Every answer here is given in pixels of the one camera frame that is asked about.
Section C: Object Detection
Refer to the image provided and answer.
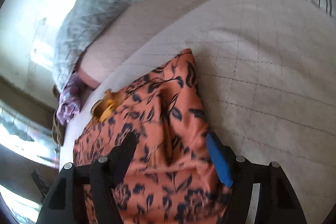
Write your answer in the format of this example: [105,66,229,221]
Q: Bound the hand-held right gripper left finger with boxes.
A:
[36,132,138,224]

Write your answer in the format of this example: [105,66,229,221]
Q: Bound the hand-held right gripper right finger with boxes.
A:
[205,133,308,224]

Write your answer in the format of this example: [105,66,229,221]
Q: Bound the orange floral garment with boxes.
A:
[73,48,233,224]

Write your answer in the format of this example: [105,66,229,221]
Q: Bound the purple cloth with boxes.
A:
[58,73,87,125]

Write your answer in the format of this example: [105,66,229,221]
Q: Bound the white quilted blanket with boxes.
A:
[58,0,336,224]

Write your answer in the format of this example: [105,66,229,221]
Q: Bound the grey quilted pillow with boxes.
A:
[53,0,168,90]

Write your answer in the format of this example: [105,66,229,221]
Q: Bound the pink mattress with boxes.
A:
[76,0,240,89]

